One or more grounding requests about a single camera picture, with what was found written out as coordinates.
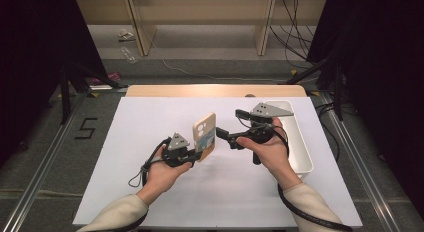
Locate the crumpled white paper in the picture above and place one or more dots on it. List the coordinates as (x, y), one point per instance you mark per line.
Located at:
(125, 33)

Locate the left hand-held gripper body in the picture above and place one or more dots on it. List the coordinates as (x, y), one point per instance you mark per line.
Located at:
(178, 148)

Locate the person's left hand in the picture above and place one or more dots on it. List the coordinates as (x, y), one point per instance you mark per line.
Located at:
(160, 177)

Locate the person's right hand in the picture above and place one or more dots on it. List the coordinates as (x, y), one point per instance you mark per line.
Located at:
(273, 155)

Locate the dark round table grommet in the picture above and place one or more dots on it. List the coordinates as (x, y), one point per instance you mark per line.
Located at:
(250, 95)

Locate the beige wooden shelf unit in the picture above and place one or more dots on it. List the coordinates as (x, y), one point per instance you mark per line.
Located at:
(200, 12)

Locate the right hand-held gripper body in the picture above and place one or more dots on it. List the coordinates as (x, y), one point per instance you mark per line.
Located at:
(263, 125)

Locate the phone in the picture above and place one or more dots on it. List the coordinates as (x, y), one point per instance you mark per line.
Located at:
(204, 138)

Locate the yellow tape mark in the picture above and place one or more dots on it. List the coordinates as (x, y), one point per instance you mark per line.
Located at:
(293, 72)
(94, 94)

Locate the aluminium floor rail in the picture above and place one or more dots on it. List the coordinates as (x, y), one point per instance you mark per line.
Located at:
(43, 177)
(360, 162)

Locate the dark curtain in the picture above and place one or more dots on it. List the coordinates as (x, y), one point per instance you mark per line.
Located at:
(383, 75)
(30, 58)

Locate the white plastic storage box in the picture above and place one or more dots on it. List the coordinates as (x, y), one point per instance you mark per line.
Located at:
(300, 145)

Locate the white flat box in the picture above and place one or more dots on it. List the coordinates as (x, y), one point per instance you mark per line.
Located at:
(100, 87)

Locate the white table mat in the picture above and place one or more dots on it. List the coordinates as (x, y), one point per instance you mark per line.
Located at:
(166, 108)

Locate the black metal stand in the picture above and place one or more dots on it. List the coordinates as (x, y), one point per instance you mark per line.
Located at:
(65, 98)
(338, 98)

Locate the pink item on floor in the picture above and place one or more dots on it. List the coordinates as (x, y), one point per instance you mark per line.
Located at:
(111, 77)

